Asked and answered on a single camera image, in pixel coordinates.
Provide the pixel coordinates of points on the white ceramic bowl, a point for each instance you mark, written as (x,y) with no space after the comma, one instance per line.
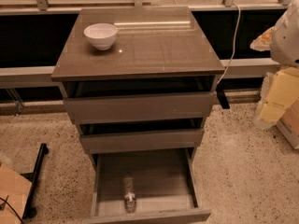
(101,35)

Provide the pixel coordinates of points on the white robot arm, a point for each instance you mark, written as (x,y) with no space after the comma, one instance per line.
(282,40)

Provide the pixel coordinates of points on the cardboard box right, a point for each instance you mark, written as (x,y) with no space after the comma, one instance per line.
(289,124)

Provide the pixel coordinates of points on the clear plastic water bottle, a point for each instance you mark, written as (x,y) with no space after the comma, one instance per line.
(129,194)

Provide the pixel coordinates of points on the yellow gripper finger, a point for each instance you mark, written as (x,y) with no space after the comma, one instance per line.
(263,41)

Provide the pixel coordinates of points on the black metal stand leg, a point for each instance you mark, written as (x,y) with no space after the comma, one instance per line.
(30,210)

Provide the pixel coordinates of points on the cardboard box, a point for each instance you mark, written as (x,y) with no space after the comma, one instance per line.
(289,124)
(14,188)

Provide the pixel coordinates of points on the grey top drawer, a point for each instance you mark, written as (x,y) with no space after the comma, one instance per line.
(115,109)

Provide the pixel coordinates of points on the grey open bottom drawer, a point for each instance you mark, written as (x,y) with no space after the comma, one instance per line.
(164,189)

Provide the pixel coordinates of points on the cardboard box left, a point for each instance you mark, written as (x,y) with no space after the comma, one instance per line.
(14,188)

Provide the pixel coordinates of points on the grey drawer cabinet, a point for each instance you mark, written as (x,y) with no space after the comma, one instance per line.
(158,50)

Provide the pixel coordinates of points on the grey middle drawer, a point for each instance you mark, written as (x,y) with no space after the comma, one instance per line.
(126,142)

